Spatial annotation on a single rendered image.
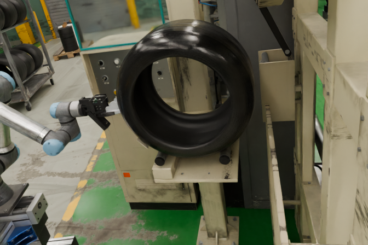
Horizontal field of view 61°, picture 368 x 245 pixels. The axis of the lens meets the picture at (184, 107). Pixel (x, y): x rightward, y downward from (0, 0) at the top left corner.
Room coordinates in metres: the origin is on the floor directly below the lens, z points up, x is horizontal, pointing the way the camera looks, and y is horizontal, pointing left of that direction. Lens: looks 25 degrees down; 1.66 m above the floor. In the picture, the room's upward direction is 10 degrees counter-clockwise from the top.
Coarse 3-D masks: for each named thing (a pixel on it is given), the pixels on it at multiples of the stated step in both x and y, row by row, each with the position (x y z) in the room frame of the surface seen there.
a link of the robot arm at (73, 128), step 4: (72, 120) 1.31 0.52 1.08; (76, 120) 1.33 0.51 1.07; (60, 124) 1.31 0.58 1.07; (64, 124) 1.30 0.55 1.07; (68, 124) 1.30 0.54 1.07; (72, 124) 1.30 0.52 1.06; (76, 124) 1.32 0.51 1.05; (60, 128) 1.28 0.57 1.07; (64, 128) 1.27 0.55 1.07; (68, 128) 1.28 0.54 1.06; (72, 128) 1.29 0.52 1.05; (76, 128) 1.31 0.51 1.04; (68, 132) 1.26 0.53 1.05; (72, 132) 1.28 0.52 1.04; (76, 132) 1.30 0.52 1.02; (80, 132) 1.34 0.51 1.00; (72, 136) 1.27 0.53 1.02; (76, 136) 1.30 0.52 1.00; (80, 136) 1.32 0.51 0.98; (72, 140) 1.30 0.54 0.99; (76, 140) 1.30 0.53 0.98
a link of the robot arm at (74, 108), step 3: (72, 102) 1.31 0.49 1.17; (75, 102) 1.31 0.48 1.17; (78, 102) 1.30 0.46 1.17; (72, 105) 1.29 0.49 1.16; (75, 105) 1.29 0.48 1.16; (78, 105) 1.29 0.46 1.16; (72, 108) 1.28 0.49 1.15; (75, 108) 1.28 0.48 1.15; (78, 108) 1.28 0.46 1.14; (72, 111) 1.28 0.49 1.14; (75, 111) 1.28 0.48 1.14; (78, 111) 1.28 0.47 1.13; (72, 114) 1.28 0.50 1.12; (75, 114) 1.28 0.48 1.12; (78, 114) 1.27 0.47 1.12; (75, 117) 1.30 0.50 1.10
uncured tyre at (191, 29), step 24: (168, 24) 1.24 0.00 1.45; (192, 24) 1.18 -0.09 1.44; (144, 48) 1.11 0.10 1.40; (168, 48) 1.07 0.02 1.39; (192, 48) 1.05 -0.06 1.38; (216, 48) 1.05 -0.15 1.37; (240, 48) 1.17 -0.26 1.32; (120, 72) 1.15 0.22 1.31; (144, 72) 1.38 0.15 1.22; (216, 72) 1.03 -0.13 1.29; (240, 72) 1.03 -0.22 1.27; (120, 96) 1.14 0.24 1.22; (144, 96) 1.37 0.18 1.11; (240, 96) 1.02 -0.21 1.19; (144, 120) 1.27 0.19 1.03; (168, 120) 1.35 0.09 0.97; (192, 120) 1.33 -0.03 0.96; (216, 120) 1.30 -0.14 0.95; (240, 120) 1.02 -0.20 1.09; (168, 144) 1.09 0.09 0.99; (192, 144) 1.20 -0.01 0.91; (216, 144) 1.04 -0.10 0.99
